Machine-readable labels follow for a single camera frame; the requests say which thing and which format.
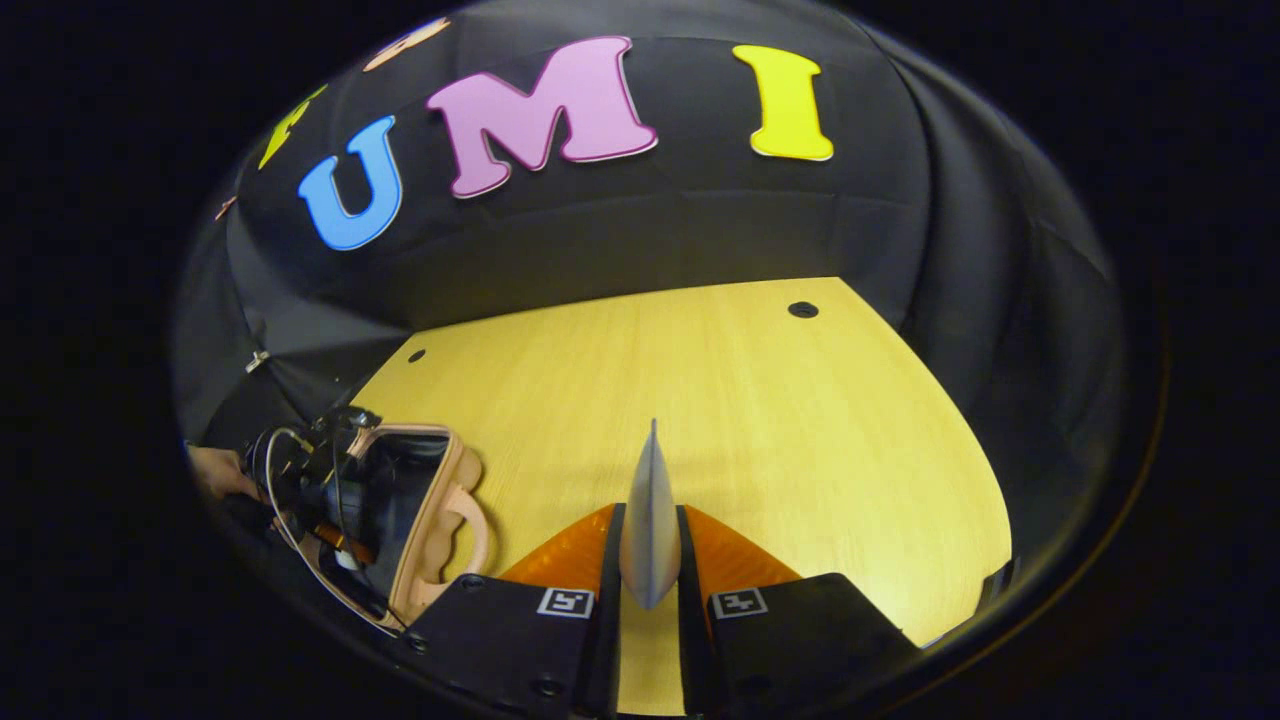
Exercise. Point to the silver cloth clip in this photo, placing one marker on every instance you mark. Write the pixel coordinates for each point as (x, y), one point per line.
(257, 360)

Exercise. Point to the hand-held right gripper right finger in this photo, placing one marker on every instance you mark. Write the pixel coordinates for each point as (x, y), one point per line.
(697, 650)

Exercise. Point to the black backdrop cloth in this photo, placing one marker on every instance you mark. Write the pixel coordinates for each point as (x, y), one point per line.
(650, 230)

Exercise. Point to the pink cloth clip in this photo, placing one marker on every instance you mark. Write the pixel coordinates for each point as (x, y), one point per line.
(225, 207)

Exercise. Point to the white cosmetic tube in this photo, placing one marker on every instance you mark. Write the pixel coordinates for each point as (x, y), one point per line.
(650, 520)

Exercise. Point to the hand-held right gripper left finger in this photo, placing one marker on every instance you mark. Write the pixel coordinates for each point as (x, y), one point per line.
(598, 650)

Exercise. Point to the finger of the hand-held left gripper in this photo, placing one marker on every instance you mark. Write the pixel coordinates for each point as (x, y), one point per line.
(340, 540)

